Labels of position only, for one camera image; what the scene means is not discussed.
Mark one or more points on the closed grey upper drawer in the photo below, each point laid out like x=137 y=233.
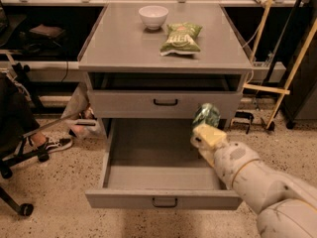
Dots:
x=139 y=104

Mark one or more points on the white ceramic bowl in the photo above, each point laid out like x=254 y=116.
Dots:
x=153 y=17

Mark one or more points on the black upper drawer handle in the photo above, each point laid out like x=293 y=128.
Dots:
x=172 y=102

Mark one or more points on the green chip bag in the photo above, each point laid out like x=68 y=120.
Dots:
x=181 y=39

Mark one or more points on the black office chair base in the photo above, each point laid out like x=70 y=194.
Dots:
x=13 y=157

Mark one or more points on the dark box on shelf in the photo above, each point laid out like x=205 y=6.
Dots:
x=46 y=32

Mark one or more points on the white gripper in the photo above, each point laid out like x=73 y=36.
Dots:
x=234 y=161

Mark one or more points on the seated person dark trousers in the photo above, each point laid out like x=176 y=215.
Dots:
x=16 y=117

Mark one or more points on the wooden frame stand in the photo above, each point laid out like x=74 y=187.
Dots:
x=281 y=92

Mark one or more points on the black drawer handle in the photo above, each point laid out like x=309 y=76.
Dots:
x=164 y=202
x=172 y=102

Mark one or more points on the black lower drawer handle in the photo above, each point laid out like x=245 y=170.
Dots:
x=164 y=202

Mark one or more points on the black and white sneaker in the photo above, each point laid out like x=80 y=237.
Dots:
x=51 y=146

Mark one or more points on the green soda can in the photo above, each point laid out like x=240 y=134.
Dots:
x=208 y=114

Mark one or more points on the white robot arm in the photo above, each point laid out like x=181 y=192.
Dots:
x=286 y=207

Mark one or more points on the open grey bottom drawer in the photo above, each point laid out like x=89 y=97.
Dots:
x=148 y=158

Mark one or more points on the grey drawer cabinet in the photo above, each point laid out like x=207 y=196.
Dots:
x=123 y=55

